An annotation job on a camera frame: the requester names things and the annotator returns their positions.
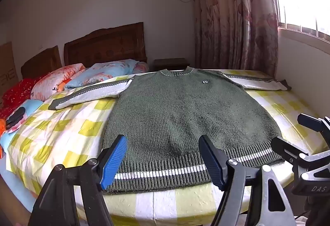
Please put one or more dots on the yellow checked bed sheet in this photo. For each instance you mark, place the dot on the yellow checked bed sheet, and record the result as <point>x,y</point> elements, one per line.
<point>64,133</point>

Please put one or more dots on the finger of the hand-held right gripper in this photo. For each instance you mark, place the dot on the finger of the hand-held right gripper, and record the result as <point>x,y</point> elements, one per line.
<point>312,122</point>
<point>287,150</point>

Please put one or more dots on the blue floral quilt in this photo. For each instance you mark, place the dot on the blue floral quilt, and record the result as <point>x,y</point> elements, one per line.
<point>103,71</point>

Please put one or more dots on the red patterned cloth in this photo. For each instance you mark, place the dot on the red patterned cloth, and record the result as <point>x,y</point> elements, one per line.
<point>18,91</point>

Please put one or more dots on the pink floral pillow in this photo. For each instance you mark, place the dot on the pink floral pillow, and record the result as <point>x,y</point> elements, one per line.
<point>141,68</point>

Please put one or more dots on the black object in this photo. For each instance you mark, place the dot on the black object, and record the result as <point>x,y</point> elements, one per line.
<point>15,117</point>

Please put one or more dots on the dark wooden nightstand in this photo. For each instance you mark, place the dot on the dark wooden nightstand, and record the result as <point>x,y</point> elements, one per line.
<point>171,64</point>

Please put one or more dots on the large wooden headboard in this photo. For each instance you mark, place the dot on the large wooden headboard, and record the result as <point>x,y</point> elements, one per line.
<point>108,45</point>

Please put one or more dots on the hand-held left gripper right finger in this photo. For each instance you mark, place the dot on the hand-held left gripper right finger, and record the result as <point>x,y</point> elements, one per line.
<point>212,161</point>

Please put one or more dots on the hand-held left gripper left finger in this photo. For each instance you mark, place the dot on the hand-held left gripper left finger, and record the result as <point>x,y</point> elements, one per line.
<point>113,161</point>

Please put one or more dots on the green knit sweater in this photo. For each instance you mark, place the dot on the green knit sweater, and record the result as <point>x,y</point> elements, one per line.
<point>175,112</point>

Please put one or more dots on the light blue blanket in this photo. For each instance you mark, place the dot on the light blue blanket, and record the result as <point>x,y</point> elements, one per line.
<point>32,107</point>

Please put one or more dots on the cardboard box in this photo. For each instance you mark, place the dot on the cardboard box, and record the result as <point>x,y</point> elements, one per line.
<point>7,68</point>

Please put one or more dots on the orange floral quilt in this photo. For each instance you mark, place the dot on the orange floral quilt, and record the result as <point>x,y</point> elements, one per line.
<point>51,81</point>

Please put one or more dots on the pink floral curtain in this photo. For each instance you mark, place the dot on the pink floral curtain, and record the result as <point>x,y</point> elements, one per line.
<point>226,14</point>

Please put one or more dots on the small wooden headboard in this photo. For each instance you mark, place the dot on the small wooden headboard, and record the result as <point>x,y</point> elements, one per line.
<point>41,63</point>

